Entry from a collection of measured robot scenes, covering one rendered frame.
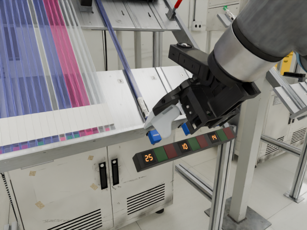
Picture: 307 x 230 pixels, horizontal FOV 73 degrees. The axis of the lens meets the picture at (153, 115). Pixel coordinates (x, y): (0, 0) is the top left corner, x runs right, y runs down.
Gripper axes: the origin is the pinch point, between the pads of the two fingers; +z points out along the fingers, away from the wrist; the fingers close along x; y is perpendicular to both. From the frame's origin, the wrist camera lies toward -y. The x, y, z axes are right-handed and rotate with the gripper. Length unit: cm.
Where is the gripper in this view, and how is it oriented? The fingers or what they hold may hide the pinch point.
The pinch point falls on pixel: (170, 118)
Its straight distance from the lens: 45.8
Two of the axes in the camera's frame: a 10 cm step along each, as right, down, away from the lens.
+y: 3.7, 8.5, -3.6
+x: 8.6, -1.7, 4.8
